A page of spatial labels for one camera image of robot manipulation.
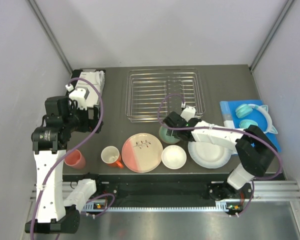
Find green ceramic bowl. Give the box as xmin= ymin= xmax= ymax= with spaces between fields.
xmin=158 ymin=125 xmax=180 ymax=145

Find small white bowl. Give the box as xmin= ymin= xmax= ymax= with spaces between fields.
xmin=161 ymin=145 xmax=187 ymax=170

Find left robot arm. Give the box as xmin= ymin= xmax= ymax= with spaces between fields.
xmin=24 ymin=96 xmax=104 ymax=237

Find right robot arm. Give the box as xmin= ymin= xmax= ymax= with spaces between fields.
xmin=160 ymin=111 xmax=279 ymax=200

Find pink plastic cup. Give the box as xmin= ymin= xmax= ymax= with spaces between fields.
xmin=64 ymin=149 xmax=86 ymax=169

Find orange white mug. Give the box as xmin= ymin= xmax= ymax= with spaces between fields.
xmin=100 ymin=146 xmax=124 ymax=169

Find pink cream floral plate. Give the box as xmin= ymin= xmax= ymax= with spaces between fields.
xmin=121 ymin=133 xmax=163 ymax=173

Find black tray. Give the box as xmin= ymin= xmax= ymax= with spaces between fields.
xmin=71 ymin=69 xmax=106 ymax=103

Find white blue-rimmed plate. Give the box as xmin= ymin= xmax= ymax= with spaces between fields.
xmin=187 ymin=142 xmax=233 ymax=169

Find blue folder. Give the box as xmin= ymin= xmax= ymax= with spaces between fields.
xmin=219 ymin=99 xmax=281 ymax=152

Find teal cat-ear headphones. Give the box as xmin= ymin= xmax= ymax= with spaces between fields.
xmin=234 ymin=103 xmax=278 ymax=135

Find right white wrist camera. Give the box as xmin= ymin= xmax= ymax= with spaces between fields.
xmin=180 ymin=103 xmax=196 ymax=121

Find metal wire dish rack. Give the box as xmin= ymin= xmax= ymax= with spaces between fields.
xmin=125 ymin=67 xmax=205 ymax=123

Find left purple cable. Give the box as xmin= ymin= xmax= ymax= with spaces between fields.
xmin=29 ymin=77 xmax=105 ymax=240

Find aluminium rail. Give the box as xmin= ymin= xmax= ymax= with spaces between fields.
xmin=29 ymin=180 xmax=300 ymax=202

